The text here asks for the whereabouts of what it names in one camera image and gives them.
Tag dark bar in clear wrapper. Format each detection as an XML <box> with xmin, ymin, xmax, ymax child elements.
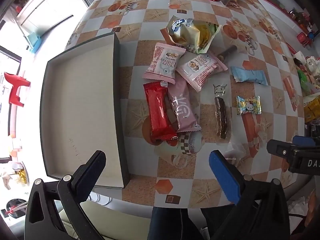
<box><xmin>214</xmin><ymin>96</ymin><xmax>232</xmax><ymax>140</ymax></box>

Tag brown stick snack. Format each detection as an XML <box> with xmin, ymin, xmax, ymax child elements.
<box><xmin>217</xmin><ymin>46</ymin><xmax>238</xmax><ymax>62</ymax></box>

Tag yellow box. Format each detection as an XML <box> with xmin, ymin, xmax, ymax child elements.
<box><xmin>304</xmin><ymin>97</ymin><xmax>320</xmax><ymax>123</ymax></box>

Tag beige seat cushion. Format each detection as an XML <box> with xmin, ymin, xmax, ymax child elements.
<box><xmin>62</xmin><ymin>200</ymin><xmax>153</xmax><ymax>240</ymax></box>

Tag clear plastic snack packet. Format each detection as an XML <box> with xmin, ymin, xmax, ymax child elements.
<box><xmin>221</xmin><ymin>142</ymin><xmax>247</xmax><ymax>167</ymax></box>

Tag light blue plastic stool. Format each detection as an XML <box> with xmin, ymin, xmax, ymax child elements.
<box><xmin>25</xmin><ymin>33</ymin><xmax>42</xmax><ymax>53</ymax></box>

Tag gold foil item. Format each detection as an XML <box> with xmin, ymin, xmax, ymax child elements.
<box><xmin>15</xmin><ymin>169</ymin><xmax>27</xmax><ymax>185</ymax></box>

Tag green packet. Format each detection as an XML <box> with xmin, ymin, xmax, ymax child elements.
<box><xmin>299</xmin><ymin>70</ymin><xmax>314</xmax><ymax>91</ymax></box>

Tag dark green shallow box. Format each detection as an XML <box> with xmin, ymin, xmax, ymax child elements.
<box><xmin>39</xmin><ymin>32</ymin><xmax>130</xmax><ymax>189</ymax></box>

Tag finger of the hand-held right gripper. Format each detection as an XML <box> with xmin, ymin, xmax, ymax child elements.
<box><xmin>266</xmin><ymin>139</ymin><xmax>299</xmax><ymax>161</ymax></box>
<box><xmin>292</xmin><ymin>135</ymin><xmax>316</xmax><ymax>147</ymax></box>

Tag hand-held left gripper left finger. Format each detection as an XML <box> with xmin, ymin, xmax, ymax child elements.
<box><xmin>24</xmin><ymin>150</ymin><xmax>107</xmax><ymax>240</ymax></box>

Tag white tissue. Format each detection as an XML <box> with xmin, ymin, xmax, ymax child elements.
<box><xmin>287</xmin><ymin>197</ymin><xmax>311</xmax><ymax>221</ymax></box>

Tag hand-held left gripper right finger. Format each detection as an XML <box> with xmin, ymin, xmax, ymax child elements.
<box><xmin>209</xmin><ymin>150</ymin><xmax>292</xmax><ymax>240</ymax></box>

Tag red plastic stool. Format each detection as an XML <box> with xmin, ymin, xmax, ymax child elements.
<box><xmin>4</xmin><ymin>72</ymin><xmax>31</xmax><ymax>107</ymax></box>

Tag red snack packet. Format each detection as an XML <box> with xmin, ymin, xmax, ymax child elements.
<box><xmin>143</xmin><ymin>81</ymin><xmax>178</xmax><ymax>141</ymax></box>

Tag open chips bag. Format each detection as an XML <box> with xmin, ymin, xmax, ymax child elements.
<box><xmin>160</xmin><ymin>16</ymin><xmax>222</xmax><ymax>54</ymax></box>

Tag pink biscuit packet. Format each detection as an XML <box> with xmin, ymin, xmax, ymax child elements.
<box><xmin>176</xmin><ymin>52</ymin><xmax>228</xmax><ymax>93</ymax></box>
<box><xmin>142</xmin><ymin>42</ymin><xmax>187</xmax><ymax>84</ymax></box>

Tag person's dark trousers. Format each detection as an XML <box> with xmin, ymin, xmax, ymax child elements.
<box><xmin>149</xmin><ymin>205</ymin><xmax>225</xmax><ymax>240</ymax></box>

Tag light blue snack packet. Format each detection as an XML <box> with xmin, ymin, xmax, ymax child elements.
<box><xmin>230</xmin><ymin>66</ymin><xmax>268</xmax><ymax>85</ymax></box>

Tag mauve snack packet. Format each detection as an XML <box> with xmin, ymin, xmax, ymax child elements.
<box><xmin>167</xmin><ymin>76</ymin><xmax>202</xmax><ymax>133</ymax></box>

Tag cartoon cat candy packet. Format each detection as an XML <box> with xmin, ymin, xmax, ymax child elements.
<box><xmin>236</xmin><ymin>95</ymin><xmax>262</xmax><ymax>115</ymax></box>

